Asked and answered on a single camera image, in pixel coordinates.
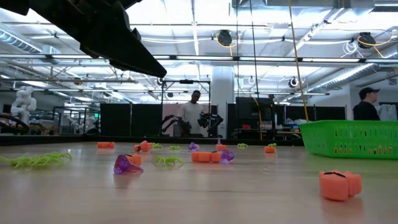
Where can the white humanoid robot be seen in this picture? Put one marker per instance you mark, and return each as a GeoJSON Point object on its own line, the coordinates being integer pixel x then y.
{"type": "Point", "coordinates": [24, 102]}

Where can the green plastic basket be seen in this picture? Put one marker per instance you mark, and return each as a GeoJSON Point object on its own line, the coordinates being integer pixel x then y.
{"type": "Point", "coordinates": [348, 133]}

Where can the black background robot arm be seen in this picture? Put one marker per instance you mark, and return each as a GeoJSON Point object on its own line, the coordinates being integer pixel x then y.
{"type": "Point", "coordinates": [210, 119]}
{"type": "Point", "coordinates": [171, 123]}

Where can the grey hanging cloth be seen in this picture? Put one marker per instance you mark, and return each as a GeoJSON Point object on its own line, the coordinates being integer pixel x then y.
{"type": "Point", "coordinates": [388, 112]}

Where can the person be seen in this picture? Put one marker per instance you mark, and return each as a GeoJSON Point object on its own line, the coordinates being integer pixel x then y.
{"type": "Point", "coordinates": [367, 109]}
{"type": "Point", "coordinates": [190, 115]}

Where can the white square pillar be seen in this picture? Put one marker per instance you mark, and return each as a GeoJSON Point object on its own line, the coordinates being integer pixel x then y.
{"type": "Point", "coordinates": [222, 93]}

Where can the black metal gantry frame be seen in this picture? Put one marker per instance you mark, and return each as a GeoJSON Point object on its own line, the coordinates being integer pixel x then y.
{"type": "Point", "coordinates": [186, 81]}

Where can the long ceiling light bar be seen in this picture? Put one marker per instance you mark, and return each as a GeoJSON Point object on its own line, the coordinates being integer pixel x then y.
{"type": "Point", "coordinates": [202, 58]}

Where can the black partition panel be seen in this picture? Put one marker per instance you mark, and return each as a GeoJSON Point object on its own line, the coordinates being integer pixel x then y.
{"type": "Point", "coordinates": [329, 112]}
{"type": "Point", "coordinates": [146, 119]}
{"type": "Point", "coordinates": [115, 119]}

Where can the pale curtain backdrop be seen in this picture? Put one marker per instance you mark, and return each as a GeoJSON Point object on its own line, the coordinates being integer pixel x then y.
{"type": "Point", "coordinates": [171, 109]}

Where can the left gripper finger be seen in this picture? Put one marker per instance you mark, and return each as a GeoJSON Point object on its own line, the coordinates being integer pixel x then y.
{"type": "Point", "coordinates": [102, 34]}

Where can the black equipment cart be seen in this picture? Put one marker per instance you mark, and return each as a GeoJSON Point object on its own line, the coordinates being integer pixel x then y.
{"type": "Point", "coordinates": [248, 109]}

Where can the green spider toy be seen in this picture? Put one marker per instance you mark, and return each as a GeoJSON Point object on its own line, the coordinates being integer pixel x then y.
{"type": "Point", "coordinates": [59, 155]}
{"type": "Point", "coordinates": [272, 144]}
{"type": "Point", "coordinates": [242, 145]}
{"type": "Point", "coordinates": [157, 145]}
{"type": "Point", "coordinates": [9, 160]}
{"type": "Point", "coordinates": [174, 147]}
{"type": "Point", "coordinates": [34, 162]}
{"type": "Point", "coordinates": [169, 160]}

